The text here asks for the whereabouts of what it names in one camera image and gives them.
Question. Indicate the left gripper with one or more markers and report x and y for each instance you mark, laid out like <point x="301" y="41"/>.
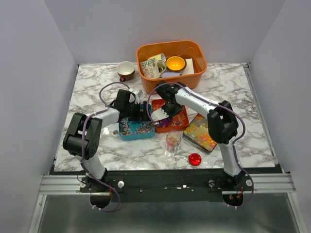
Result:
<point x="141" y="116"/>

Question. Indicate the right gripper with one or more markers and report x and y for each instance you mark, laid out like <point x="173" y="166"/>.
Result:
<point x="177" y="111"/>

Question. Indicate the orange candy tray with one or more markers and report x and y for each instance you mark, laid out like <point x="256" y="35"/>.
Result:
<point x="179" y="122"/>

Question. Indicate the purple plastic scoop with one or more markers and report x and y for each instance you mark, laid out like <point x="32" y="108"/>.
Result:
<point x="163" y="123"/>

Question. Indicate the teal candy tray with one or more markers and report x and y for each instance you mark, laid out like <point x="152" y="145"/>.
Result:
<point x="135" y="130"/>

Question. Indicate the clear plastic jar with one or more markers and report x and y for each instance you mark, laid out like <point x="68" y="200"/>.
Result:
<point x="173" y="141"/>

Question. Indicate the gold tin candy tray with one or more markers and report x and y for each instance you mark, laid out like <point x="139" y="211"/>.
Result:
<point x="197" y="134"/>

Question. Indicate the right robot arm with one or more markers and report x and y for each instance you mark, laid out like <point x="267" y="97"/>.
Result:
<point x="225" y="126"/>

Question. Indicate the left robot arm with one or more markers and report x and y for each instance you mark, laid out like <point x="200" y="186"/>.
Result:
<point x="83" y="134"/>

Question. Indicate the lavender cup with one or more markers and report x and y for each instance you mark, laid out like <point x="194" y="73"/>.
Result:
<point x="170" y="74"/>

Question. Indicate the floral patterned mug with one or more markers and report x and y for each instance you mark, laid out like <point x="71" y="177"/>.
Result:
<point x="154" y="67"/>

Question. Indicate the orange black bowl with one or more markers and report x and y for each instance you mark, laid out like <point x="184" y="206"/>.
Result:
<point x="176" y="63"/>

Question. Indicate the maroon white cup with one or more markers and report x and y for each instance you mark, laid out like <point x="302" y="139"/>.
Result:
<point x="125" y="70"/>

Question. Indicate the red jar lid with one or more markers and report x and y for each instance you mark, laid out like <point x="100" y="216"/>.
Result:
<point x="195" y="159"/>

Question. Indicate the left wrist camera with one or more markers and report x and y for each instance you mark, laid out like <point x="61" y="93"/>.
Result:
<point x="135" y="95"/>

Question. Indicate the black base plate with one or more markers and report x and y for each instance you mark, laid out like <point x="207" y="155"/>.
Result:
<point x="168" y="185"/>

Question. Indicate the aluminium rail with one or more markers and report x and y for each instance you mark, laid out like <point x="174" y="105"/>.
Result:
<point x="69" y="185"/>

